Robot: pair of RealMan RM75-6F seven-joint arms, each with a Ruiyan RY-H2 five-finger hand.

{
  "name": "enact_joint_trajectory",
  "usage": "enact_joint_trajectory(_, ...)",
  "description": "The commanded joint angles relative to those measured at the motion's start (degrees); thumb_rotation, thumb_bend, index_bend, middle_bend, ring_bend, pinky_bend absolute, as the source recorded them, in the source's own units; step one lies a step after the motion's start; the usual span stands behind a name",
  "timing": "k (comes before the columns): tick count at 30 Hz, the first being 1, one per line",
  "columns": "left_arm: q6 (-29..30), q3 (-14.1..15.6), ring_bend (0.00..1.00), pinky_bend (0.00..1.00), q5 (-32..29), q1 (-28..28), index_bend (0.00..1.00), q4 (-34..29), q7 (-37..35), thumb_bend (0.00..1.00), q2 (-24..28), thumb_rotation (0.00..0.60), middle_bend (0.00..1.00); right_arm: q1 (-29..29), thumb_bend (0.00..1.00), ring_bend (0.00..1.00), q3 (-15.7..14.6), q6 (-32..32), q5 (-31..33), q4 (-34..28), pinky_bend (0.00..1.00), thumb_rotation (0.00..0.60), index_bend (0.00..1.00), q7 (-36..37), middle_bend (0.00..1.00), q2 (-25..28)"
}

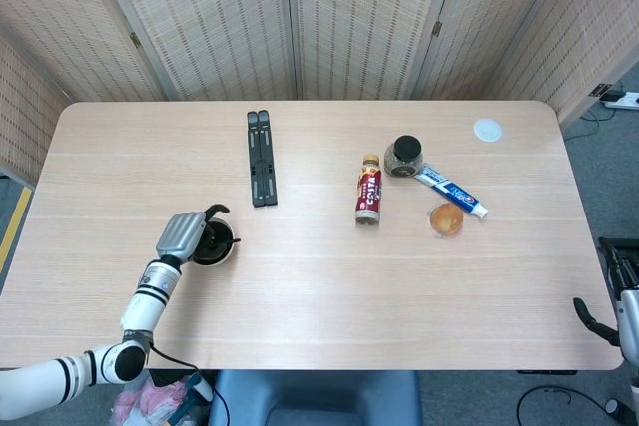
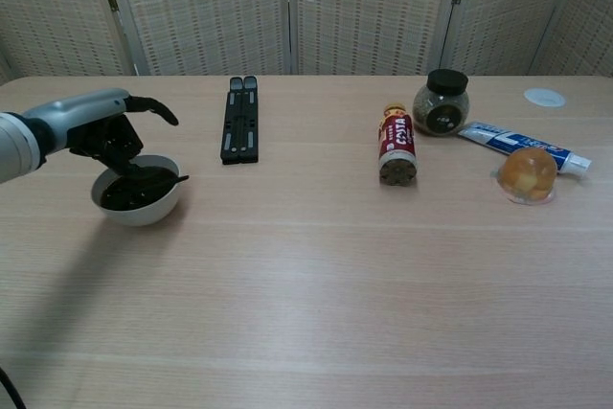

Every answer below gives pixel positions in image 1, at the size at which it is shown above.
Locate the black floor object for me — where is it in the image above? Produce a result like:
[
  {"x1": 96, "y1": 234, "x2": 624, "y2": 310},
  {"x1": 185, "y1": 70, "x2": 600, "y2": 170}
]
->
[{"x1": 598, "y1": 237, "x2": 639, "y2": 260}]

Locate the woven folding screen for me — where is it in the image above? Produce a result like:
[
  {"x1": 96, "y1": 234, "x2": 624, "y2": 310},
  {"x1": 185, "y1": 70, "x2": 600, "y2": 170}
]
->
[{"x1": 0, "y1": 0, "x2": 639, "y2": 186}]

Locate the black folded laptop stand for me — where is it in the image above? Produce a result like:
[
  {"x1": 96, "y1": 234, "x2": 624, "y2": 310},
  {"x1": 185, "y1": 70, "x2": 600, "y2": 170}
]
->
[{"x1": 246, "y1": 109, "x2": 279, "y2": 209}]

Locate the black floor cable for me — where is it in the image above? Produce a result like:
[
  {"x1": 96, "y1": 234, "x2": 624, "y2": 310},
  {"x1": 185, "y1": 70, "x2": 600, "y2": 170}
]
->
[{"x1": 516, "y1": 385, "x2": 618, "y2": 426}]

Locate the cup of dark coffee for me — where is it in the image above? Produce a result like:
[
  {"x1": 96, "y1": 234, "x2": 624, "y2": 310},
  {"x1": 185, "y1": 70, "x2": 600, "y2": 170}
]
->
[{"x1": 192, "y1": 215, "x2": 235, "y2": 267}]

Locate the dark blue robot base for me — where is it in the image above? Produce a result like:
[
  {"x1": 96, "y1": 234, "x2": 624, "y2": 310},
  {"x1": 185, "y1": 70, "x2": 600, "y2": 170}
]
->
[{"x1": 208, "y1": 369, "x2": 424, "y2": 426}]

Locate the clear bag with pink contents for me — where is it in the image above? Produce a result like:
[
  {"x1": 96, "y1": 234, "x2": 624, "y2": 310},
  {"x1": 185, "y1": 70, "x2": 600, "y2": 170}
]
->
[{"x1": 110, "y1": 370, "x2": 214, "y2": 426}]

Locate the glass jar black lid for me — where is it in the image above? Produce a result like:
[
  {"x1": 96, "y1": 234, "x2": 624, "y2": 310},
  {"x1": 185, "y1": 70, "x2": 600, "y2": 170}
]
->
[{"x1": 383, "y1": 135, "x2": 424, "y2": 179}]

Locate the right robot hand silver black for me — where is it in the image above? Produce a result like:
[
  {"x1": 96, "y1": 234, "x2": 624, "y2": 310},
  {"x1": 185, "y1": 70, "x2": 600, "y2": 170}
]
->
[{"x1": 572, "y1": 240, "x2": 639, "y2": 365}]

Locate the red Costa coffee bottle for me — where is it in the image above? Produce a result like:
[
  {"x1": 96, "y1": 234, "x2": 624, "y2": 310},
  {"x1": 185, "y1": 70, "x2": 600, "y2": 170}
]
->
[{"x1": 354, "y1": 154, "x2": 384, "y2": 227}]

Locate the white round cable grommet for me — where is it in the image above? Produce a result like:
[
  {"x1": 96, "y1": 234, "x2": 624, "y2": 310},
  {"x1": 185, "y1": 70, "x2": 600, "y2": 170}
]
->
[{"x1": 472, "y1": 117, "x2": 504, "y2": 144}]

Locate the white power strip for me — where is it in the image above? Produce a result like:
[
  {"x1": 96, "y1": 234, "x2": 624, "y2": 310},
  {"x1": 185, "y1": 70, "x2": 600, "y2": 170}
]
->
[{"x1": 601, "y1": 90, "x2": 639, "y2": 111}]

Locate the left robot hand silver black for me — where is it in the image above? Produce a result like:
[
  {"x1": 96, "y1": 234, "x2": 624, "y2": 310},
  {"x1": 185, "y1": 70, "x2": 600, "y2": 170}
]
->
[{"x1": 155, "y1": 204, "x2": 234, "y2": 266}]

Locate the orange fruit jelly cup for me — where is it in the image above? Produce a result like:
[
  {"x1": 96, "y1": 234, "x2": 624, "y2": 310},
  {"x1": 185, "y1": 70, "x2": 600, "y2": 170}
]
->
[{"x1": 426, "y1": 202, "x2": 465, "y2": 240}]

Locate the blue white spray bottle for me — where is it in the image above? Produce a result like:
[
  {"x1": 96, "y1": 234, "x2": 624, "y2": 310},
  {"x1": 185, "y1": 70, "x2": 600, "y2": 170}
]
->
[{"x1": 184, "y1": 373, "x2": 215, "y2": 403}]

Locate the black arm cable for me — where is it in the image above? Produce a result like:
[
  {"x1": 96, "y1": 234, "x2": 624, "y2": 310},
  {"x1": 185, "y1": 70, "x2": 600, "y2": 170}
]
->
[{"x1": 148, "y1": 343, "x2": 232, "y2": 426}]

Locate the blue white toothpaste tube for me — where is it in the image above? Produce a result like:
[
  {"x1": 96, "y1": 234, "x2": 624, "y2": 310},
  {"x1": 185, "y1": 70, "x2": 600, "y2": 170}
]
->
[{"x1": 414, "y1": 162, "x2": 490, "y2": 219}]

